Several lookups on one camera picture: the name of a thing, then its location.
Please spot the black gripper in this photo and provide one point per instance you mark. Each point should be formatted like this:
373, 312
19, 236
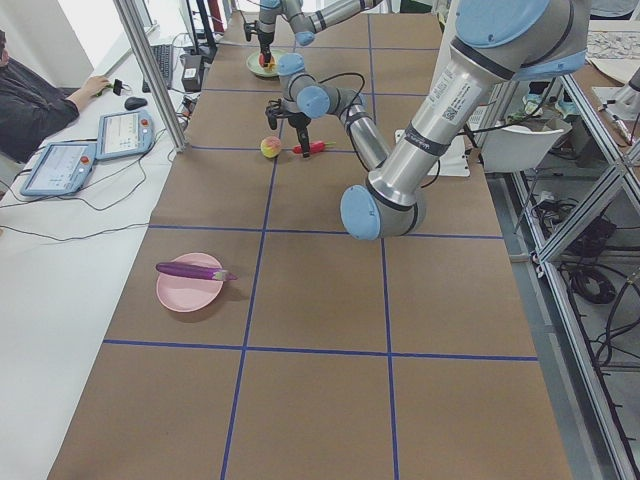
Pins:
297, 120
264, 36

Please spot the red pomegranate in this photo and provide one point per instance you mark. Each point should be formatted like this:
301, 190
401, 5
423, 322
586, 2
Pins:
266, 61

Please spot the red chili pepper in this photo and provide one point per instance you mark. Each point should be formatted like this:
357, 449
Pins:
314, 147

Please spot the peach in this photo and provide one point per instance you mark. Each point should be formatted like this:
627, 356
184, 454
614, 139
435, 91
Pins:
270, 147

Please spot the purple eggplant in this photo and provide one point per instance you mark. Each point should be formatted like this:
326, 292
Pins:
192, 271

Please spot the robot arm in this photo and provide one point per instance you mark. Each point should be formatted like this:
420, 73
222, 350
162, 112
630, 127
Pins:
494, 42
304, 26

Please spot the light green plate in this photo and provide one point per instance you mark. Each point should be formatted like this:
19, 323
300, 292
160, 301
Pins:
255, 65

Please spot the black keyboard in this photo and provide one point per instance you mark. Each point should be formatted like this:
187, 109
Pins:
164, 57

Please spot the black computer mouse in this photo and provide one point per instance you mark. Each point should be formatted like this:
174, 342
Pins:
133, 103

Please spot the far teach pendant tablet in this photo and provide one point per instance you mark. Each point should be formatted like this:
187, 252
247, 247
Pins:
124, 134

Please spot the teach pendant tablet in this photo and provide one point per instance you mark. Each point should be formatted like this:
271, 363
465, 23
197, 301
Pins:
124, 134
61, 169

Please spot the pink plate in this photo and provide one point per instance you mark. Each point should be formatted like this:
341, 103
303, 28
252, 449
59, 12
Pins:
185, 294

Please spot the white chair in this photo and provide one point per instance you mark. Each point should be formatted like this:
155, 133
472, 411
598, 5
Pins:
517, 148

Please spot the brown paper table cover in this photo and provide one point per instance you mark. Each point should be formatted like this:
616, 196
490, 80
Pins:
328, 357

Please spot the near teach pendant tablet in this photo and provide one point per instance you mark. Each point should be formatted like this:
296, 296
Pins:
61, 169

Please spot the seated person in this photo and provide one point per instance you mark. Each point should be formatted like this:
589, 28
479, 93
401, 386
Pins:
32, 109

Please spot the aluminium frame post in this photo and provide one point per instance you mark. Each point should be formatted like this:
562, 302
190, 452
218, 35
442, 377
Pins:
136, 34

